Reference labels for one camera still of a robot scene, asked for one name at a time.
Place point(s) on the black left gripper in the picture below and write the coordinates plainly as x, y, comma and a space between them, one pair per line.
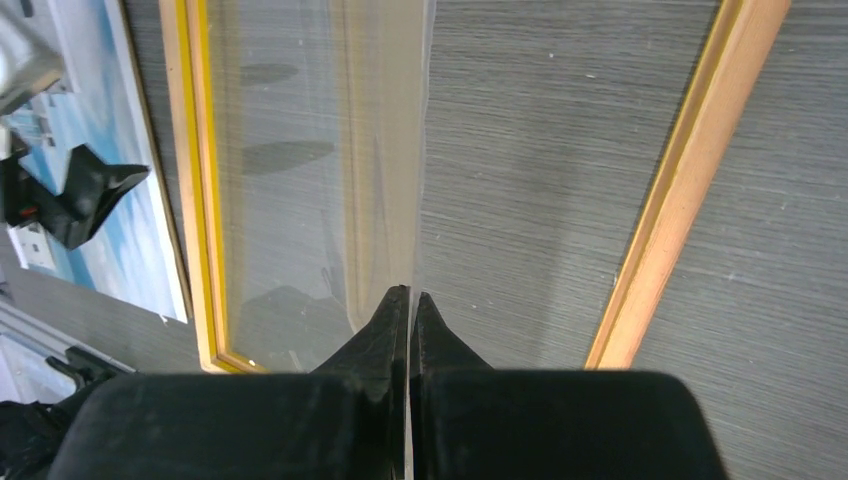
91, 191

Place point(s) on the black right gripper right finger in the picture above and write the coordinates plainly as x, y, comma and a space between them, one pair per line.
473, 421

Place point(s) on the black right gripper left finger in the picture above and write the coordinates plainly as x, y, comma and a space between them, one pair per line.
343, 420

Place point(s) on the building and sky photo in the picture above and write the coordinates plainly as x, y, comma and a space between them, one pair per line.
98, 102

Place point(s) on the clear plastic frame sheet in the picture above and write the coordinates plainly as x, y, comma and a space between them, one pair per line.
314, 148

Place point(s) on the yellow wooden picture frame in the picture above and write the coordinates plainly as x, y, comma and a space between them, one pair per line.
199, 199

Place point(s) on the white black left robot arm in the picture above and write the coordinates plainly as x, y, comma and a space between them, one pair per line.
32, 433

